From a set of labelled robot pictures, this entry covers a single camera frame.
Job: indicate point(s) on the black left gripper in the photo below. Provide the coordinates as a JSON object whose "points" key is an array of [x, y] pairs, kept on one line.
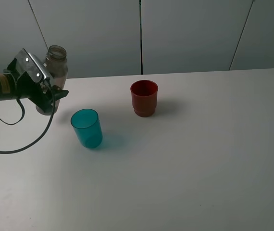
{"points": [[22, 86]]}

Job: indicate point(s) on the clear smoky plastic bottle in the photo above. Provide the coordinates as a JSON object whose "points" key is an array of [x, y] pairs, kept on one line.
{"points": [[56, 64]]}

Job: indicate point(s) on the teal translucent plastic cup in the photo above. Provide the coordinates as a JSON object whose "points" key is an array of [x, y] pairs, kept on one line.
{"points": [[86, 125]]}

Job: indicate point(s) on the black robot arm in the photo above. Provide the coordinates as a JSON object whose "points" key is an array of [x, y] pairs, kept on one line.
{"points": [[5, 88]]}

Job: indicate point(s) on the red plastic cup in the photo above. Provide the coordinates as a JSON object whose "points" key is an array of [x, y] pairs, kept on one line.
{"points": [[144, 97]]}

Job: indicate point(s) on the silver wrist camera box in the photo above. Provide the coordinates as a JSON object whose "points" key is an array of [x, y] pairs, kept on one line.
{"points": [[29, 63]]}

